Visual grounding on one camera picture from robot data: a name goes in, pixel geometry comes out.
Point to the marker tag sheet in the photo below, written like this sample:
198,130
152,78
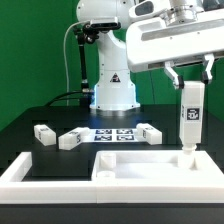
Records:
113,135

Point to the white U-shaped fence frame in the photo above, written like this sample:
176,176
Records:
14,189

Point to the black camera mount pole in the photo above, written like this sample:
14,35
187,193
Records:
86,92

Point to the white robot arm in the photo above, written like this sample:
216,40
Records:
115,92

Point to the white desk tabletop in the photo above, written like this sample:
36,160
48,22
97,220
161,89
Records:
157,167

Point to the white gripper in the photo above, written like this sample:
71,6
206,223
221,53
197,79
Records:
151,44

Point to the black camera on mount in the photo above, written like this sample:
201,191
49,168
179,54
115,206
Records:
96,27

